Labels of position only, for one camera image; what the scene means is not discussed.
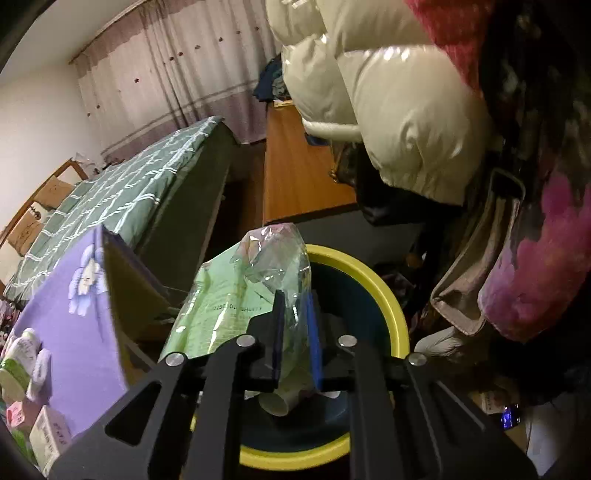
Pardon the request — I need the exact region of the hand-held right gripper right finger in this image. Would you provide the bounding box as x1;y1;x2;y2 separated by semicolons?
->
305;292;539;480

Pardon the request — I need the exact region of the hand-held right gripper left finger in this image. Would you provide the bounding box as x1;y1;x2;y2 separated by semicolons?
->
48;290;296;480

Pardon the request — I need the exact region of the blue bin with yellow rim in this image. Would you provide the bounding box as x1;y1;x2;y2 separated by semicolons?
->
189;244;411;467

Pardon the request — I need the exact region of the clear green plastic bag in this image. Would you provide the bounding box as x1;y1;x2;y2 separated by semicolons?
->
159;223;319;398

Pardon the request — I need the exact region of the white plastic cup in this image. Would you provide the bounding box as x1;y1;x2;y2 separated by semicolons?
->
0;328;40;402

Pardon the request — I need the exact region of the paper cup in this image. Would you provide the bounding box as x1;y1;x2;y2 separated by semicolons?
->
257;388;298;417

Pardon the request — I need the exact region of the wooden desk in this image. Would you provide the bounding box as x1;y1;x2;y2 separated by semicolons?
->
263;99;370;227

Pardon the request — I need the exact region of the beige bag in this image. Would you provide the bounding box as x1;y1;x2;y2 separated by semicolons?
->
429;168;527;335

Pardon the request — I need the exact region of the purple floral tablecloth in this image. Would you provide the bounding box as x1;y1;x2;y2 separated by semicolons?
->
0;226;127;462

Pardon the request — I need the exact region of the green plaid bedspread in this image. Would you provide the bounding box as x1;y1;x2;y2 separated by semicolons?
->
2;116;227;301

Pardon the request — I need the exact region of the dark pink floral garment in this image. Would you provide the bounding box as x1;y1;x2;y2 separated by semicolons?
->
478;0;591;342

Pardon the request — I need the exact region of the crumpled white tissue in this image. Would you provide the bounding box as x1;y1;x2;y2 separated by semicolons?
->
27;348;52;402

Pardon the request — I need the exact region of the white puffer jacket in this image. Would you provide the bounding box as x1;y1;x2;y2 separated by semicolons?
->
265;0;492;206

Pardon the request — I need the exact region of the pile of dark clothes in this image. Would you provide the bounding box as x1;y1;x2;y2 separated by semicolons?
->
253;54;294;103

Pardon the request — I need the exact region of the white tissue pack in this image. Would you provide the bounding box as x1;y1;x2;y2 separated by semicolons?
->
30;406;72;472

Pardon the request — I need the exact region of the wooden headboard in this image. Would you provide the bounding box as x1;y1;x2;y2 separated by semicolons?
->
0;158;88;250

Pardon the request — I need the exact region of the brown pillow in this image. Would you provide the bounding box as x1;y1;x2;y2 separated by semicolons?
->
37;178;75;208
7;217;42;254

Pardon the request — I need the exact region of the small pink packet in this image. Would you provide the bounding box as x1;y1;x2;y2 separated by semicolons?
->
4;401;25;430

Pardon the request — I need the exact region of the striped beige curtain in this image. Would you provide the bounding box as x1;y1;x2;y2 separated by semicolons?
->
69;0;287;158

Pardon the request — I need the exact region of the red jacket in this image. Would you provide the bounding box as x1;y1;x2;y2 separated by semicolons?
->
404;0;490;97

